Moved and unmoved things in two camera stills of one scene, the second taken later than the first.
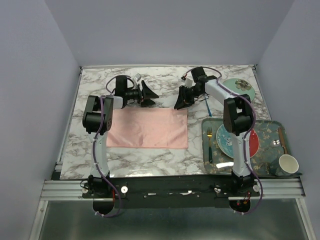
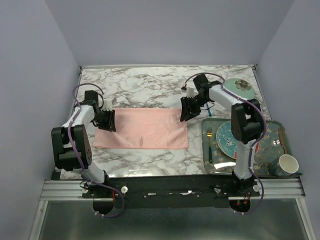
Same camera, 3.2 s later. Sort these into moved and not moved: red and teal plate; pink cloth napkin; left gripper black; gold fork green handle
Moved: left gripper black
Not moved: red and teal plate; pink cloth napkin; gold fork green handle
